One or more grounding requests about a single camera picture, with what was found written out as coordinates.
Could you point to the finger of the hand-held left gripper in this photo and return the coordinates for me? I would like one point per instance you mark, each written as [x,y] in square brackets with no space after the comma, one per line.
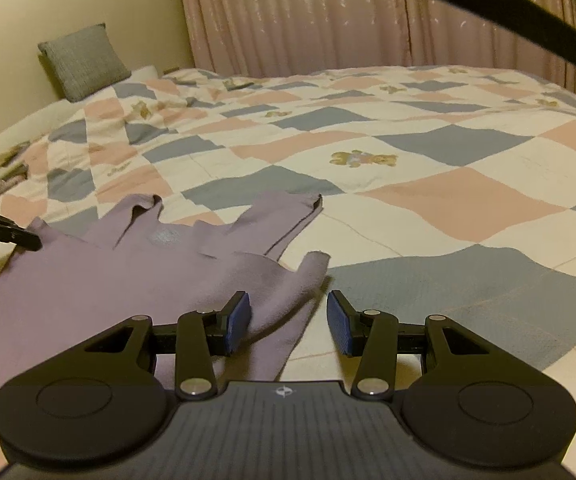
[10,232]

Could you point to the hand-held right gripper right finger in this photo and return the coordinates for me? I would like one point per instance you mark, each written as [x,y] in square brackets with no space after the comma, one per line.
[339,324]

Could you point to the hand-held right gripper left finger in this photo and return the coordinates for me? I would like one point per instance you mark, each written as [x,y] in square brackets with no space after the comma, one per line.
[238,321]

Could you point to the purple long-sleeved shirt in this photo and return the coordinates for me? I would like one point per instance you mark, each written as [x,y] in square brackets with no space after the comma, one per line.
[133,275]

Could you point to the checkered teddy bear blanket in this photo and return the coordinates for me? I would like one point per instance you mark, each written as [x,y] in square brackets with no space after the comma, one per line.
[367,170]

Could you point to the grey pillow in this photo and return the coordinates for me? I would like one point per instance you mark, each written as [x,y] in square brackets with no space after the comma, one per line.
[84,61]

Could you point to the pink curtain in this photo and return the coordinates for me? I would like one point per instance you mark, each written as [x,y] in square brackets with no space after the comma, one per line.
[367,15]

